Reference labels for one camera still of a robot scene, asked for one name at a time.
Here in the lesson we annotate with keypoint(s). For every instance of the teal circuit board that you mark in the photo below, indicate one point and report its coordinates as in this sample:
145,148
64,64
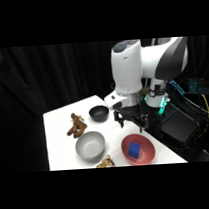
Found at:
197,85

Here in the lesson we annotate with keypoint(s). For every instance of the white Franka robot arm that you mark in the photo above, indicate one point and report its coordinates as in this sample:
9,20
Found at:
127,67

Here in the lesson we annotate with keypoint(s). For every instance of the black box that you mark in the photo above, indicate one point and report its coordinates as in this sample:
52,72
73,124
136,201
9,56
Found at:
180,126

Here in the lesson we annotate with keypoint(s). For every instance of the striped tiger plush toy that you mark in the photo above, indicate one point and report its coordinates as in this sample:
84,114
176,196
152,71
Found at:
105,164

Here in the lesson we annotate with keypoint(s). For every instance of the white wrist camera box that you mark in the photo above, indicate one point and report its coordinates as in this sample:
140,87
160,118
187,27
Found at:
114,99

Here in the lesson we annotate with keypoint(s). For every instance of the brown plush toy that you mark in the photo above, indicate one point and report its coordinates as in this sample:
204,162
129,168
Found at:
75,127

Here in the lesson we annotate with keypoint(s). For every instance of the grey bowl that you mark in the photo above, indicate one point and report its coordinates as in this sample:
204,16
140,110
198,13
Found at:
90,145

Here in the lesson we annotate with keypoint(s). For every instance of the black curtain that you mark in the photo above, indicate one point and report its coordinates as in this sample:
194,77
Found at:
41,79

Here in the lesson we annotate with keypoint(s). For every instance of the black robot stand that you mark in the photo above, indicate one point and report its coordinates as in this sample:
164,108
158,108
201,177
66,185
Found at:
155,122

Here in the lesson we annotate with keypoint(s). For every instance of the blue cube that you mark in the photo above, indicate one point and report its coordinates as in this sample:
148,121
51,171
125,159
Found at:
134,149

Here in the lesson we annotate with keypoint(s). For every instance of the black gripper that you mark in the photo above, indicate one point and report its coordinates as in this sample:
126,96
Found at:
131,113

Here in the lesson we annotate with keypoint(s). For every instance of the small green light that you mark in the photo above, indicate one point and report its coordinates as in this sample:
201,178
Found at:
163,108

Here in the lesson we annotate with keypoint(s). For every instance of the black bowl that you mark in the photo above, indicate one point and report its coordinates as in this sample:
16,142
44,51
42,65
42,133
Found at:
98,114

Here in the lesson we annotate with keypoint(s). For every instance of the pink bowl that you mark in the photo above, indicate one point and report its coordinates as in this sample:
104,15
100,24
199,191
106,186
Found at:
147,155

